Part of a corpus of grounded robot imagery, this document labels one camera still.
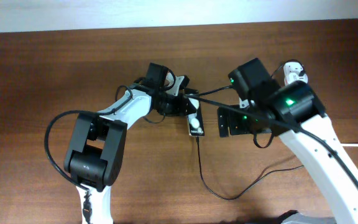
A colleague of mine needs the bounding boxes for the black Galaxy flip phone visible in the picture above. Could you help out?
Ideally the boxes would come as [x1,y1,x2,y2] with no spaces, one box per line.
[187,98,205,137]

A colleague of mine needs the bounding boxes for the black USB charging cable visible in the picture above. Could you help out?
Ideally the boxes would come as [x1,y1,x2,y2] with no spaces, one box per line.
[194,136,306,201]

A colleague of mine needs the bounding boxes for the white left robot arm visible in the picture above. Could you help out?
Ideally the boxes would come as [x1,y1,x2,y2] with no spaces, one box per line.
[63,84,199,223]

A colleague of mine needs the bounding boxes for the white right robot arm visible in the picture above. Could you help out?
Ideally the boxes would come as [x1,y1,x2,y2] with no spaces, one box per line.
[226,58,358,223]

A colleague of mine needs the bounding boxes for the white USB charger plug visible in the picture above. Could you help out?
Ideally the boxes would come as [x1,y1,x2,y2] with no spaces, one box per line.
[283,61,308,86]

